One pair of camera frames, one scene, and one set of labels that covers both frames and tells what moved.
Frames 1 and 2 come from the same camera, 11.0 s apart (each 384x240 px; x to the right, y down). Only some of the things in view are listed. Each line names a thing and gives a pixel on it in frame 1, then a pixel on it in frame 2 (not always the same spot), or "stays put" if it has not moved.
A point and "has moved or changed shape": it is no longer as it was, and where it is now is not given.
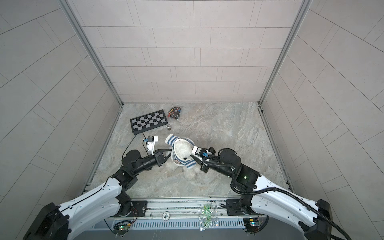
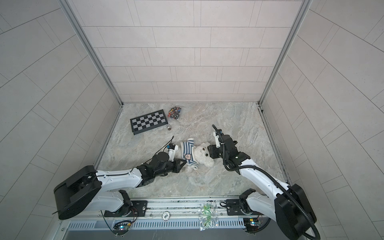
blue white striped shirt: [190, 163] → [187, 154]
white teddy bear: [183, 148] has moved or changed shape
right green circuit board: [252, 224] stays put
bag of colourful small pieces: [174, 113] stays put
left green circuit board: [121, 228] stays put
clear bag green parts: [208, 216] stays put
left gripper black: [160, 157] → [175, 165]
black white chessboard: [148, 122] stays put
